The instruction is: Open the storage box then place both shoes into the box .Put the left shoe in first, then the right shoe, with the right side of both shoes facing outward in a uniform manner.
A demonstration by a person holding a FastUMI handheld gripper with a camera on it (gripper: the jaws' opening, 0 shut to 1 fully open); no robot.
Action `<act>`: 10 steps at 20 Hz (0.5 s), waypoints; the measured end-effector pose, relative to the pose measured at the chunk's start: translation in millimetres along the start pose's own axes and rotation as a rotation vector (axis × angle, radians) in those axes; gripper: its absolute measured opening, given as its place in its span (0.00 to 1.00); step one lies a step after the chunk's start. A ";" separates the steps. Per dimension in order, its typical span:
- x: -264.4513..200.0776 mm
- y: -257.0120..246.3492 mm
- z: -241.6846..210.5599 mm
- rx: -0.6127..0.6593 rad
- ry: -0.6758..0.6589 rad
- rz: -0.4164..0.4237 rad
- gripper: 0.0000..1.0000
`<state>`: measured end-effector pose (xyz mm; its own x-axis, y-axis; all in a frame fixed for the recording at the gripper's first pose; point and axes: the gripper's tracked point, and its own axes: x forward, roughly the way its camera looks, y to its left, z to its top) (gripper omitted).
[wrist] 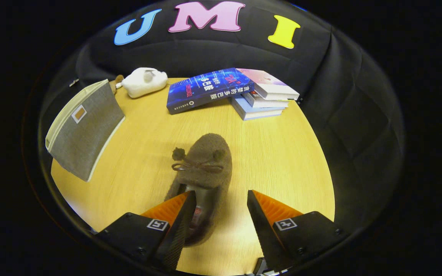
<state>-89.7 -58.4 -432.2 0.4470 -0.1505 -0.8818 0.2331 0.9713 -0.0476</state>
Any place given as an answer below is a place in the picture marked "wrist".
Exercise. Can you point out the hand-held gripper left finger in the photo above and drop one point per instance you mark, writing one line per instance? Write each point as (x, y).
(180, 234)

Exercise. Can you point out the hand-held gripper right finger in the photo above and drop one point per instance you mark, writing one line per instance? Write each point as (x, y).
(263, 230)

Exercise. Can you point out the brown fluffy shoe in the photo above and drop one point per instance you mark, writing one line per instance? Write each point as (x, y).
(209, 180)

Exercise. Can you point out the grey fabric storage box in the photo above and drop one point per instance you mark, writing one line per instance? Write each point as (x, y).
(83, 142)

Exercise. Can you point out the light blue book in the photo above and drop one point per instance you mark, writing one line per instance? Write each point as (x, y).
(257, 113)

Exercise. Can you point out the white book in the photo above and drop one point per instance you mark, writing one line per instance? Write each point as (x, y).
(267, 103)

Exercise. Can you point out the pink cover book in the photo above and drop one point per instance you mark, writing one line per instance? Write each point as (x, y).
(271, 86)

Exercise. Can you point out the dark blue book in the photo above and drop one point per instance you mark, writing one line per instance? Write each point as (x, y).
(205, 90)

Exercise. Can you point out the white plush toy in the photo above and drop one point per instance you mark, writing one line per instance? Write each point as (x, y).
(142, 84)

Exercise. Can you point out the small brown plush toy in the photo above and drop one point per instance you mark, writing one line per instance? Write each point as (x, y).
(116, 82)

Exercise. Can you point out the silver metal clip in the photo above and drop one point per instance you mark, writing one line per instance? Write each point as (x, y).
(74, 82)

